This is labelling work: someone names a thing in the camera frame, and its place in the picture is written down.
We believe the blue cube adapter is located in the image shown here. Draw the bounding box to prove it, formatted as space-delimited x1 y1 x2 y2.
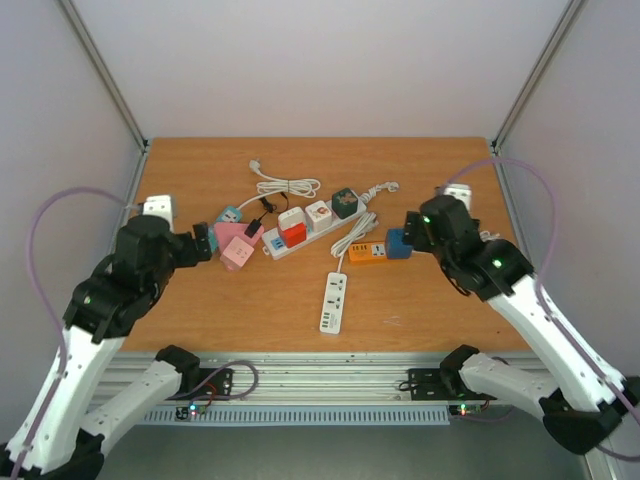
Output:
385 228 413 260

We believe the pink triangular power strip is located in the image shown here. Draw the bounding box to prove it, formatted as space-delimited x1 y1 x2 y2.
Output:
209 222 265 253

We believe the small black charger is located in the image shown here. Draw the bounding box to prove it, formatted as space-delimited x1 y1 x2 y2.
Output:
244 197 284 238

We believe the dark green cube adapter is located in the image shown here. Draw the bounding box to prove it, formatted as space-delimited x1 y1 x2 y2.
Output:
331 188 359 219

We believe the long white multicolour power strip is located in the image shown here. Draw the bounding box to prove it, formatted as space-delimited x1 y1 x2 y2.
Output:
261 200 367 260

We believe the white cube adapter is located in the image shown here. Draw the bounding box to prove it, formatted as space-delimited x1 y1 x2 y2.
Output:
304 200 333 233

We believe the red cube adapter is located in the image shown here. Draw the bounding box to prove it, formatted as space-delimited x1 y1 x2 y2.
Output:
278 223 307 249

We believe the pink cube adapter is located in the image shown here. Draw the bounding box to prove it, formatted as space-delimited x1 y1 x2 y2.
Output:
220 237 254 272

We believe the small white adapter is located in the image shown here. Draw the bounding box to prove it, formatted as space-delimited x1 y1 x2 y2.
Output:
277 206 305 231

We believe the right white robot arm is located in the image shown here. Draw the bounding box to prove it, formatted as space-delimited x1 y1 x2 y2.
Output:
403 195 639 455

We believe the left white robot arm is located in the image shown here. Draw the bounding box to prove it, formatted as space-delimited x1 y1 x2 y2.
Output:
1 215 212 479

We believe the teal power strip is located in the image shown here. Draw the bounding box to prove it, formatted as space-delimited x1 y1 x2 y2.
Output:
215 206 243 223

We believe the orange power strip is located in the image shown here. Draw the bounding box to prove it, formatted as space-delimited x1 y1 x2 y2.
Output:
347 242 387 265

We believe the white power strip with USB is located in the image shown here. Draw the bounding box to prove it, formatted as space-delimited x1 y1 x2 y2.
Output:
319 272 347 335

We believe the left small circuit board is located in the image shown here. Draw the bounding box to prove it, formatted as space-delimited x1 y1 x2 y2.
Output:
174 404 208 421

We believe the small circuit board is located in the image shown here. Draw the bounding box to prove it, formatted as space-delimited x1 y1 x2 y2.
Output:
174 404 208 421
449 403 485 417

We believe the right small circuit board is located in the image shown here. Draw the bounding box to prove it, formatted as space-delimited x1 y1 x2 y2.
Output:
449 403 485 417

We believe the white strip cable centre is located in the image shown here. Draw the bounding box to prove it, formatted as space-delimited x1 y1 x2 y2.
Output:
329 180 401 275

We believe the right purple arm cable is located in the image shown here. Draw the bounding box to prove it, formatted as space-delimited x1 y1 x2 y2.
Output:
439 158 640 461

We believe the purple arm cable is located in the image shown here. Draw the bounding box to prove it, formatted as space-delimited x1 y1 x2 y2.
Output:
9 187 144 480
439 158 640 461

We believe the teal strip white cable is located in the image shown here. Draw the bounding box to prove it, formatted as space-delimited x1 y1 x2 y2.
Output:
234 158 322 211

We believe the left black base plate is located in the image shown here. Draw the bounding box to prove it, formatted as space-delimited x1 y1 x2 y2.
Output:
170 368 234 401

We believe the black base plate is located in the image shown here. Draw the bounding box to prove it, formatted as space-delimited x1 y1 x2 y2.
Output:
396 368 494 402
170 368 234 401

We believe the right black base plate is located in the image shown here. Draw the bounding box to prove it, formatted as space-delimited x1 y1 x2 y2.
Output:
396 368 494 402

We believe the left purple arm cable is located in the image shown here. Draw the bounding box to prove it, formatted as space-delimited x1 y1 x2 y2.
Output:
9 187 144 480

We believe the grey slotted cable duct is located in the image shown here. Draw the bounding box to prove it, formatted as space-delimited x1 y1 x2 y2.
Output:
140 405 450 428

